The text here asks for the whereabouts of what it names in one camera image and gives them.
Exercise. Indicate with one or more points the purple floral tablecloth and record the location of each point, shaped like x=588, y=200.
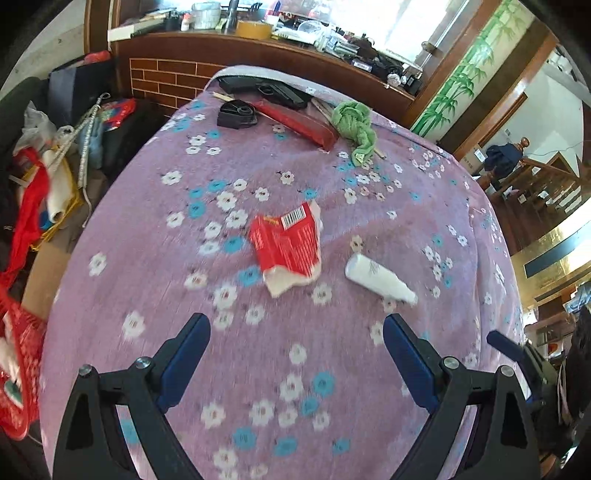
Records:
x=301, y=386

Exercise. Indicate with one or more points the wooden stair railing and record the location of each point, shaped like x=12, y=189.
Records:
x=537, y=196

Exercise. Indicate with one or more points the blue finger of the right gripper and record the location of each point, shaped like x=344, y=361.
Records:
x=506, y=346

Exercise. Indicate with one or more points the red flat case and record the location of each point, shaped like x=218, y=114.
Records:
x=314, y=129

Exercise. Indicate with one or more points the white small bottle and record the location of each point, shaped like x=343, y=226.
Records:
x=371, y=275

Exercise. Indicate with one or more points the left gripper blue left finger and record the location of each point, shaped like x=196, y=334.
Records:
x=153, y=385

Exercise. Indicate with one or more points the red plastic mesh basket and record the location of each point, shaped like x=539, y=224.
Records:
x=22, y=339

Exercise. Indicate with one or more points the red white cigarette pack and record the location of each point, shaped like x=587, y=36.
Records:
x=288, y=247

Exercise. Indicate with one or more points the green cloth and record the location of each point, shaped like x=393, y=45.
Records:
x=352, y=121

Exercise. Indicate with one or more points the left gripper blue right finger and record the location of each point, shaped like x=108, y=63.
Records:
x=438, y=384

